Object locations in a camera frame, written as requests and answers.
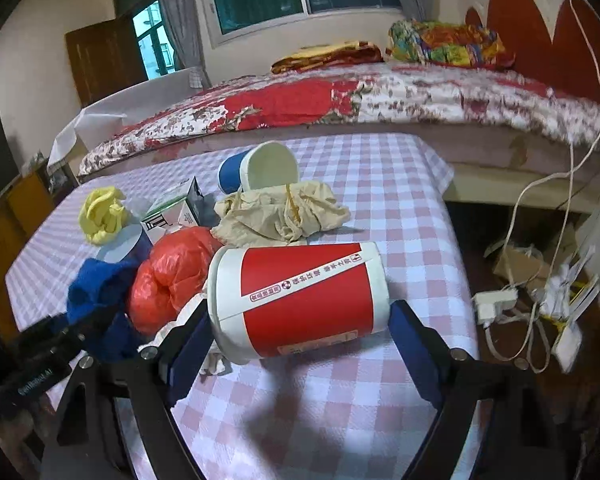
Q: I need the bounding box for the red heart-shaped headboard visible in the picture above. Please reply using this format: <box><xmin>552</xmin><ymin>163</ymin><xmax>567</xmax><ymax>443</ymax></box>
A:
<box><xmin>465</xmin><ymin>0</ymin><xmax>600</xmax><ymax>106</ymax></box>

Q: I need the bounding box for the blue cloth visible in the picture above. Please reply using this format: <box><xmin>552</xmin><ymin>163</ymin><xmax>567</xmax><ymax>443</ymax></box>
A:
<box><xmin>66</xmin><ymin>259</ymin><xmax>143</xmax><ymax>363</ymax></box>

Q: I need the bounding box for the white footboard panel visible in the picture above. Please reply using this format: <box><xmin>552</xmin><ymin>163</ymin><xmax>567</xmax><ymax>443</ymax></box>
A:
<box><xmin>47</xmin><ymin>67</ymin><xmax>203</xmax><ymax>168</ymax></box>

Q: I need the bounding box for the green and white small box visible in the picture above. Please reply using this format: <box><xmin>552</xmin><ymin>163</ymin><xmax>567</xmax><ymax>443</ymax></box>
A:
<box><xmin>141</xmin><ymin>177</ymin><xmax>216</xmax><ymax>246</ymax></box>

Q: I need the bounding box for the white power adapter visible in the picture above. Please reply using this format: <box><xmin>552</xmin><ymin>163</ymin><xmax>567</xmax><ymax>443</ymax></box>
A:
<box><xmin>472</xmin><ymin>287</ymin><xmax>520</xmax><ymax>328</ymax></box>

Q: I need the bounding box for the bed with floral quilt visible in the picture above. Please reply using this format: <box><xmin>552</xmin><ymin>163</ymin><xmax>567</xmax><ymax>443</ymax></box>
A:
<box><xmin>77</xmin><ymin>67</ymin><xmax>600</xmax><ymax>177</ymax></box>

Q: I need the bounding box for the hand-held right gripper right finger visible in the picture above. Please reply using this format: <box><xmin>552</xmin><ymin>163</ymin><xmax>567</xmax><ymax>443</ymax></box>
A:
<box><xmin>387</xmin><ymin>300</ymin><xmax>571</xmax><ymax>480</ymax></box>

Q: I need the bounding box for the beige cloth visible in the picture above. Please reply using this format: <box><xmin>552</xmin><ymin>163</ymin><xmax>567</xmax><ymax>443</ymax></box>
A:
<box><xmin>211</xmin><ymin>180</ymin><xmax>352</xmax><ymax>247</ymax></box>

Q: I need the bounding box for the brown wooden cabinet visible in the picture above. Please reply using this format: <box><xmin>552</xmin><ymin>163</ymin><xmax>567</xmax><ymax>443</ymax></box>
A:
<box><xmin>0</xmin><ymin>170</ymin><xmax>61</xmax><ymax>331</ymax></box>

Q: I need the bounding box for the colourful patterned pillow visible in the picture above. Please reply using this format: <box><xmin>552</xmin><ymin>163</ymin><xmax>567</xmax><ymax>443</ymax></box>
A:
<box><xmin>386</xmin><ymin>19</ymin><xmax>513</xmax><ymax>70</ymax></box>

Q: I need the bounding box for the balcony window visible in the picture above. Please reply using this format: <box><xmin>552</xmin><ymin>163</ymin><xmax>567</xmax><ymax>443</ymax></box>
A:
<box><xmin>112</xmin><ymin>0</ymin><xmax>181</xmax><ymax>78</ymax></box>

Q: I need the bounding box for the red and white paper cup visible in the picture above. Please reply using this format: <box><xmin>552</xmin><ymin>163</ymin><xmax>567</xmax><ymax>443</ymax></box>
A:
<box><xmin>207</xmin><ymin>241</ymin><xmax>392</xmax><ymax>365</ymax></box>

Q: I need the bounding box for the folded red yellow blanket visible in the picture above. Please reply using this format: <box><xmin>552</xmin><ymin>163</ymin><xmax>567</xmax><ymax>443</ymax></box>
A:
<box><xmin>271</xmin><ymin>41</ymin><xmax>385</xmax><ymax>75</ymax></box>

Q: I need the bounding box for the pink checked tablecloth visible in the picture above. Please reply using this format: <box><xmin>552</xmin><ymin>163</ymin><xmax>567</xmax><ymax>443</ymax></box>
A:
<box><xmin>5</xmin><ymin>132</ymin><xmax>481</xmax><ymax>480</ymax></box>

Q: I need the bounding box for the red plastic bag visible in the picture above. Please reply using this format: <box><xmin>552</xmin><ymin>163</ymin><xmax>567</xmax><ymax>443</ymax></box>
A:
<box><xmin>128</xmin><ymin>226</ymin><xmax>226</xmax><ymax>336</ymax></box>

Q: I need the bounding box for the blue paper cup white base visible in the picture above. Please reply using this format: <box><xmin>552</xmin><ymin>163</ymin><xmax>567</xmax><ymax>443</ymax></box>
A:
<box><xmin>96</xmin><ymin>223</ymin><xmax>153</xmax><ymax>266</ymax></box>

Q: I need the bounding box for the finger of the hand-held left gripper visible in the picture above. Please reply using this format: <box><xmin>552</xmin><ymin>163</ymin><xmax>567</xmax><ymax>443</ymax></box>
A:
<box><xmin>52</xmin><ymin>305</ymin><xmax>126</xmax><ymax>358</ymax></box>

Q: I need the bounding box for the bed with pink mattress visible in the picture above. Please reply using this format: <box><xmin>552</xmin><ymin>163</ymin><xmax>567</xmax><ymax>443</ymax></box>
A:
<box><xmin>77</xmin><ymin>122</ymin><xmax>600</xmax><ymax>211</ymax></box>

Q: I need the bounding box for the white cable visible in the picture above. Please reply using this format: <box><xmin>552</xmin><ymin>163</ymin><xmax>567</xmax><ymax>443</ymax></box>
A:
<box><xmin>485</xmin><ymin>0</ymin><xmax>600</xmax><ymax>261</ymax></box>

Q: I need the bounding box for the blue paper cup white inside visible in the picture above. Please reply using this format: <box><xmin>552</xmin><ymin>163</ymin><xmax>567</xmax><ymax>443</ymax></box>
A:
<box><xmin>218</xmin><ymin>141</ymin><xmax>299</xmax><ymax>195</ymax></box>

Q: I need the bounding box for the brown wooden door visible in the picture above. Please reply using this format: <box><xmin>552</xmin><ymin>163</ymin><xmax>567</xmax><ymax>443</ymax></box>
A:
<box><xmin>65</xmin><ymin>15</ymin><xmax>148</xmax><ymax>108</ymax></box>

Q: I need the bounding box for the brown cardboard piece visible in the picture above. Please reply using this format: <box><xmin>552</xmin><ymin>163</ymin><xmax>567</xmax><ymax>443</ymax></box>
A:
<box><xmin>485</xmin><ymin>240</ymin><xmax>551</xmax><ymax>281</ymax></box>

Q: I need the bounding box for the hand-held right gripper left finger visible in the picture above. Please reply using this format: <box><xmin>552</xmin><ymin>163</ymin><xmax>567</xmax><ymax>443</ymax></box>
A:
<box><xmin>40</xmin><ymin>300</ymin><xmax>216</xmax><ymax>480</ymax></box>

